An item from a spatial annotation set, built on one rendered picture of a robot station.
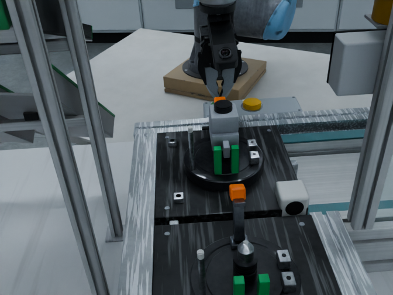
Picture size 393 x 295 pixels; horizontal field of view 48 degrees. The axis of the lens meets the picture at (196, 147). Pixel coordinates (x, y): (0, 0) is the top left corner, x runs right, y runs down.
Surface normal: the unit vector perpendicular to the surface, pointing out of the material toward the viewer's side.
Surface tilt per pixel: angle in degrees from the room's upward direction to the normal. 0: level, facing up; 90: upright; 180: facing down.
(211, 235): 0
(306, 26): 90
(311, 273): 0
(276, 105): 0
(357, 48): 90
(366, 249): 90
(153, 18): 90
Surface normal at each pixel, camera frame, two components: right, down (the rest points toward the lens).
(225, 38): -0.05, -0.40
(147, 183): -0.04, -0.81
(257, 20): -0.42, 0.45
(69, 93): 0.99, 0.04
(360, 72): 0.06, 0.57
